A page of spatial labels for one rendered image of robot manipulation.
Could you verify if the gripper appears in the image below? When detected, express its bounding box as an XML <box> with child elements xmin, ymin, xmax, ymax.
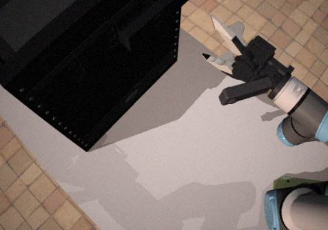
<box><xmin>202</xmin><ymin>15</ymin><xmax>295</xmax><ymax>100</ymax></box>

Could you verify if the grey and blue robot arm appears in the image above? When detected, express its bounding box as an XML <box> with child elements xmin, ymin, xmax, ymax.
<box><xmin>219</xmin><ymin>76</ymin><xmax>328</xmax><ymax>230</ymax></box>

